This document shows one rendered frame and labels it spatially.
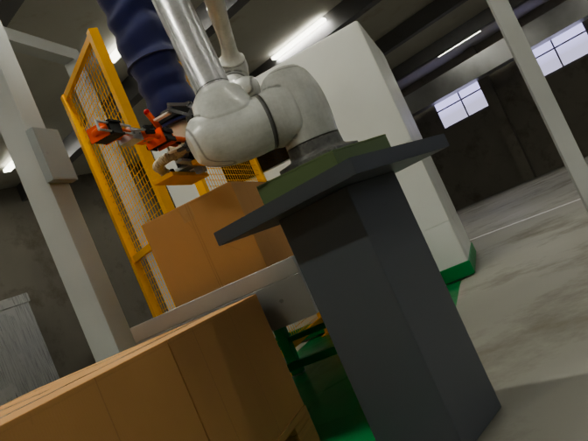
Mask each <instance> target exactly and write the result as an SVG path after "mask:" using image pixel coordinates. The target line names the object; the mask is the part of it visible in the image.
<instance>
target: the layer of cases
mask: <svg viewBox="0 0 588 441"><path fill-rule="evenodd" d="M303 406H304V403H303V401H302V398H301V396H300V394H299V393H298V389H297V387H296V384H295V382H294V381H293V378H292V376H291V373H290V370H289V369H288V367H287V364H286V362H285V360H284V357H283V355H282V353H281V350H280V348H279V346H278V344H277V341H276V339H275V336H274V334H273V332H272V330H271V328H270V324H269V322H268V320H267V319H266V316H265V314H264V312H263V308H262V307H261V304H260V302H259V300H258V298H257V295H256V294H254V295H252V296H250V297H246V298H244V299H242V300H240V301H238V302H235V303H233V304H231V305H228V306H226V307H224V308H221V309H219V310H218V311H214V312H212V313H209V314H207V315H206V316H204V317H201V318H198V319H195V320H194V321H192V322H189V323H187V324H185V325H182V326H180V327H178V328H175V329H173V330H171V331H169V332H166V333H163V334H161V335H159V336H157V337H155V338H153V339H149V340H147V341H145V342H143V343H141V344H139V345H137V346H133V347H132V348H129V349H127V350H125V351H122V352H120V353H117V354H115V355H113V356H111V357H108V358H107V359H105V360H101V361H99V362H96V363H95V364H93V365H91V366H88V367H85V368H83V369H81V370H79V371H76V372H74V373H72V374H69V375H67V376H65V377H62V378H60V379H58V380H56V381H53V382H50V383H48V384H46V385H45V386H42V387H40V388H36V389H34V390H33V391H31V392H29V393H27V394H25V395H22V396H20V397H18V398H16V399H14V400H12V401H10V402H7V403H6V404H3V405H1V406H0V441H276V440H277V439H278V438H279V436H280V435H281V434H282V432H283V431H284V430H285V428H286V427H287V426H288V424H289V423H290V422H291V420H292V419H293V418H294V416H295V415H296V414H297V413H298V412H299V411H300V409H301V408H302V407H303Z"/></svg>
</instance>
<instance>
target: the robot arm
mask: <svg viewBox="0 0 588 441"><path fill-rule="evenodd" d="M151 1H152V3H153V5H154V7H155V9H156V11H157V14H158V16H159V18H160V20H161V22H162V24H163V27H164V29H165V31H166V33H167V35H168V37H169V38H170V41H171V43H172V45H173V47H174V49H175V51H176V54H177V55H178V58H179V60H180V62H181V65H182V67H183V68H184V70H185V73H186V75H187V78H188V80H189V81H190V83H191V85H192V88H193V91H194V93H195V94H196V96H195V99H194V101H193V102H192V101H186V102H167V103H166V105H167V109H166V110H164V111H162V112H161V113H160V114H161V115H160V116H158V117H157V118H155V119H153V121H154V122H159V121H160V120H162V119H164V118H166V117H167V116H169V115H171V114H172V112H173V113H177V114H181V115H183V116H186V118H185V119H186V120H187V126H186V128H185V143H184V144H181V145H179V146H178V147H176V148H174V149H172V150H169V151H167V154H172V153H174V152H181V151H184V150H186V151H187V152H191V153H192V155H193V156H194V158H195V159H196V161H197V162H198V163H199V164H200V165H205V166H207V167H226V166H231V165H238V164H240V163H243V162H246V161H249V160H251V159H254V158H258V157H260V156H261V155H264V154H266V153H268V152H269V151H273V150H274V149H278V148H283V147H285V148H286V150H287V151H288V154H289V157H290V164H289V165H288V166H287V167H285V168H284V169H282V170H281V171H280V175H282V174H284V173H286V172H288V171H290V170H292V169H294V168H296V167H298V166H300V165H302V164H304V163H307V162H309V161H311V160H313V159H314V158H317V157H319V156H321V155H323V154H325V153H327V152H328V151H331V150H334V149H338V148H340V147H343V146H347V145H349V144H355V143H358V140H356V141H348V142H346V141H344V140H343V138H342V136H341V134H340V132H339V130H338V128H337V125H336V122H335V119H334V116H333V112H332V110H331V108H330V105H329V103H328V101H327V99H326V96H325V94H324V92H323V91H322V89H321V87H320V85H319V84H318V83H317V82H316V80H315V79H314V78H313V77H312V75H311V74H310V73H309V72H308V71H307V70H306V69H304V68H303V67H301V66H299V65H296V64H290V65H286V66H280V67H279V68H276V69H274V70H273V71H271V72H270V73H269V74H268V75H267V76H266V77H265V78H264V80H263V82H262V85H261V86H260V85H259V83H258V81H257V79H256V78H255V77H253V76H249V66H248V63H247V61H246V60H245V57H244V55H243V54H242V53H240V52H238V50H237V47H236V44H235V39H234V35H233V33H232V29H231V25H230V22H229V18H228V13H227V8H226V3H225V0H204V3H205V5H206V9H207V12H208V15H209V17H210V20H211V22H212V25H213V28H214V30H215V32H216V34H217V37H218V39H219V41H220V48H221V56H220V57H219V58H218V56H217V54H216V52H215V50H214V48H213V46H212V44H211V42H210V40H209V38H208V36H207V33H206V31H205V29H204V27H203V25H202V23H201V22H200V19H199V17H198V15H197V13H196V10H195V9H194V7H193V4H192V2H191V0H151ZM261 90H262V92H261ZM172 107H188V108H190V109H189V111H188V113H186V112H183V111H179V110H176V109H173V108H172Z"/></svg>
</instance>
